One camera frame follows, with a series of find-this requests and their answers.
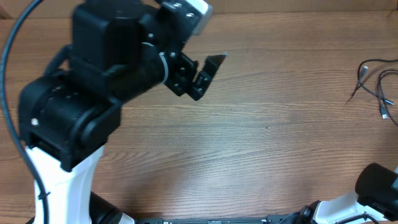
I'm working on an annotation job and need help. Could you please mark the black USB cable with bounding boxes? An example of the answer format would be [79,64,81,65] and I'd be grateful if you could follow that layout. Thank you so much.
[376,68,398,127]

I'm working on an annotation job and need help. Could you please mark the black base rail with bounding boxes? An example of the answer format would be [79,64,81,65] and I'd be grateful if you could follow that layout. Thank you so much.
[136,212,299,224]

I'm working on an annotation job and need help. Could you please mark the black cable silver plug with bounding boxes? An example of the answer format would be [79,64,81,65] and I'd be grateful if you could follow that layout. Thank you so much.
[356,58,398,106]

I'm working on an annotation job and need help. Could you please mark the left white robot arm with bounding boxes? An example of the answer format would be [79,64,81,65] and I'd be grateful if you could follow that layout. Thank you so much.
[18,0,225,223]

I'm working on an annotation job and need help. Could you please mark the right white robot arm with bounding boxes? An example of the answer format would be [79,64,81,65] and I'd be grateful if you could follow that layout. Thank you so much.
[294,163,397,224]

